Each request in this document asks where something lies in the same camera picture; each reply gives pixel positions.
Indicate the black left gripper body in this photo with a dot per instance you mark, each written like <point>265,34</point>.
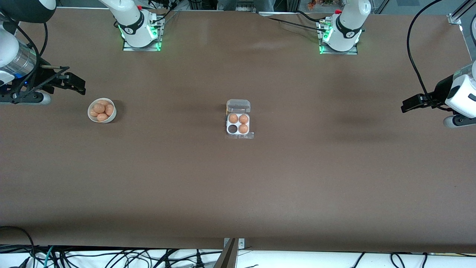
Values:
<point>441,89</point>

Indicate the brown egg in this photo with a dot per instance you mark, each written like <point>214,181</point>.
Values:
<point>103,102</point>
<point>102,117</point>
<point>99,108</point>
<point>243,128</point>
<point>243,119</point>
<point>109,109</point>
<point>233,118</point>
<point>93,112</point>

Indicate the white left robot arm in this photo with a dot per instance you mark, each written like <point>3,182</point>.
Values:
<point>347,29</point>

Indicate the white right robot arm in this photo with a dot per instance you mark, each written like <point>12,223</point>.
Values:
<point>132,22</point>

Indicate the clear plastic egg box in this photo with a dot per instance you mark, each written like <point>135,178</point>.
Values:
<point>238,106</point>

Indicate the white round bowl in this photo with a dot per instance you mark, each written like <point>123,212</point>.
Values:
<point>109,118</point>

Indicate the small orange object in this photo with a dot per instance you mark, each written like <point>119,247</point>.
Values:
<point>311,4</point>

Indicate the clear adhesive tape strip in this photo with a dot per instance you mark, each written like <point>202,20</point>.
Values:
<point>230,137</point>
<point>250,136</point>

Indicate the dark grey beam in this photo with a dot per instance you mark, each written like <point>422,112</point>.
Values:
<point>227,257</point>

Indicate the aluminium frame profile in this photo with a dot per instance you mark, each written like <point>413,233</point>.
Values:
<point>455,16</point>

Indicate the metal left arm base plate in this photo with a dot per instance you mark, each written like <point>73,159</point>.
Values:
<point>355,50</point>

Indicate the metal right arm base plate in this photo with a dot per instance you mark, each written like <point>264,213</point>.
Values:
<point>158,35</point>

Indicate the small metal bracket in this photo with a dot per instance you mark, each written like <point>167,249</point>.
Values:
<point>241,243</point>

